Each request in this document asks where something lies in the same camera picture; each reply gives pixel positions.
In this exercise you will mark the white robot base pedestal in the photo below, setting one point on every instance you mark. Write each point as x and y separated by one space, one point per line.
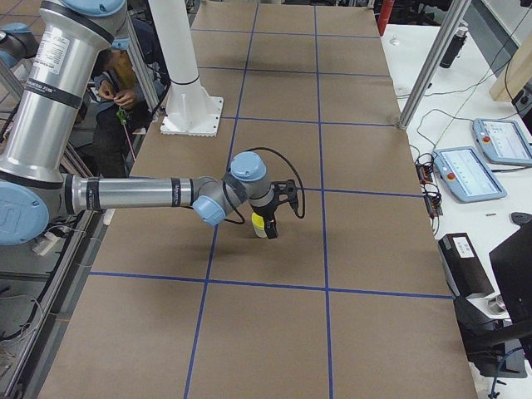
189 109

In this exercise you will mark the aluminium frame post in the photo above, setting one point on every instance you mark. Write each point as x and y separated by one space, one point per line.
441 43

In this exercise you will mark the seated person dark shirt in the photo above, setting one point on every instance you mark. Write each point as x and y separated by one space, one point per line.
122 108

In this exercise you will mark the teach pendant tablet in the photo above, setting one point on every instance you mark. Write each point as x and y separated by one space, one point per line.
466 174
502 142

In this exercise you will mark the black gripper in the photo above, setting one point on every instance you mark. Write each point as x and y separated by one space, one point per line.
267 211

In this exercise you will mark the near teach pendant tablet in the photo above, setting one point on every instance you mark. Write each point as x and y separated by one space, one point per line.
466 174

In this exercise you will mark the green cup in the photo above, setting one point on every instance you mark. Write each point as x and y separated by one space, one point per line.
261 234

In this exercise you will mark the black box with label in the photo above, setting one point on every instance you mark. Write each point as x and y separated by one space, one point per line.
465 274

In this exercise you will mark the black water bottle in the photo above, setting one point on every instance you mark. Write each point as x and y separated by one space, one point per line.
454 48

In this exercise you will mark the yellow cup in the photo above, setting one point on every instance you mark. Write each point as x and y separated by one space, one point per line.
257 222

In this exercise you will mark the far teach pendant tablet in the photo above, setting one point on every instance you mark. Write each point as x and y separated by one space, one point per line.
502 142

